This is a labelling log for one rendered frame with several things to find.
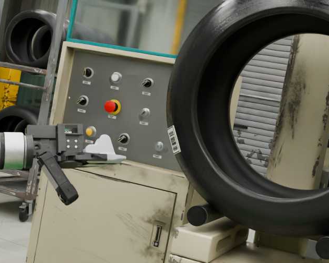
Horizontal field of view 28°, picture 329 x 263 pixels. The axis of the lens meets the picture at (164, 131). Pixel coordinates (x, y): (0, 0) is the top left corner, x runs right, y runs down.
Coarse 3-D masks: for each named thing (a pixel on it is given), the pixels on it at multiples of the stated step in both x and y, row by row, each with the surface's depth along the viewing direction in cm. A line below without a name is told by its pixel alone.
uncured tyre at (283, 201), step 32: (224, 0) 143; (256, 0) 137; (288, 0) 135; (320, 0) 132; (192, 32) 145; (224, 32) 139; (256, 32) 164; (288, 32) 161; (320, 32) 159; (192, 64) 142; (224, 64) 166; (192, 96) 141; (224, 96) 167; (192, 128) 141; (224, 128) 167; (192, 160) 142; (224, 160) 166; (224, 192) 139; (256, 192) 163; (288, 192) 161; (320, 192) 158; (256, 224) 139; (288, 224) 135; (320, 224) 133
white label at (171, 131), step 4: (168, 128) 146; (172, 128) 144; (168, 132) 147; (172, 132) 145; (172, 136) 145; (176, 136) 144; (172, 140) 146; (176, 140) 144; (172, 144) 146; (176, 144) 144; (172, 148) 146; (176, 148) 145; (176, 152) 145
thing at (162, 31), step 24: (96, 0) 226; (120, 0) 222; (144, 0) 219; (168, 0) 216; (192, 0) 213; (216, 0) 210; (72, 24) 228; (96, 24) 225; (120, 24) 222; (144, 24) 219; (168, 24) 216; (192, 24) 213; (120, 48) 221; (144, 48) 219; (168, 48) 216
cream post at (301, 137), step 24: (312, 48) 170; (288, 72) 172; (312, 72) 169; (288, 96) 172; (312, 96) 169; (288, 120) 171; (312, 120) 169; (288, 144) 171; (312, 144) 169; (288, 168) 171; (312, 168) 169; (264, 240) 173; (288, 240) 171
